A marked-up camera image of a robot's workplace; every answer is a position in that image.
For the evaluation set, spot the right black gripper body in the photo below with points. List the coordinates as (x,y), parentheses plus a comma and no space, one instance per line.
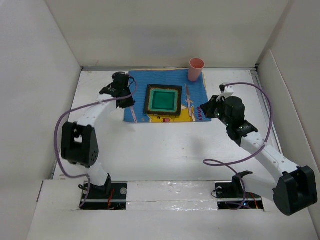
(219,112)

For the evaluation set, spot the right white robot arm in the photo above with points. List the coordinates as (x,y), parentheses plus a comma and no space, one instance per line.
(292,189)

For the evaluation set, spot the blue Pikachu cloth placemat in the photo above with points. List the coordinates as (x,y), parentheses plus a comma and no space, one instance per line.
(175,77)

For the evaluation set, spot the pink handled fork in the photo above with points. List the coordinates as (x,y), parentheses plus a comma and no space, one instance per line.
(133,114)

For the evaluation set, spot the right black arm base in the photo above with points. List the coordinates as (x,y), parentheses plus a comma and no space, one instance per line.
(229,194)

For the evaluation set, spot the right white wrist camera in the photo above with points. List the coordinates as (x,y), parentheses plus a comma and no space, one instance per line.
(226,91)

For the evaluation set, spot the green square plate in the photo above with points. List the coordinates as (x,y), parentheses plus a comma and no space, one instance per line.
(163,100)

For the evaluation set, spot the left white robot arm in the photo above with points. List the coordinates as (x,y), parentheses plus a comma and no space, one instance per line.
(79,141)

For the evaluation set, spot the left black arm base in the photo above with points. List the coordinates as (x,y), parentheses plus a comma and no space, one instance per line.
(115,200)

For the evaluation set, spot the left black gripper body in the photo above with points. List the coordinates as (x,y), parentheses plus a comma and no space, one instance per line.
(128,102)

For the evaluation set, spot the pink plastic cup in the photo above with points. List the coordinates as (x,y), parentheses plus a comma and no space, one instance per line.
(196,65)

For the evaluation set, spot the pink handled knife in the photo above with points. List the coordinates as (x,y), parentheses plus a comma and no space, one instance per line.
(188,101)

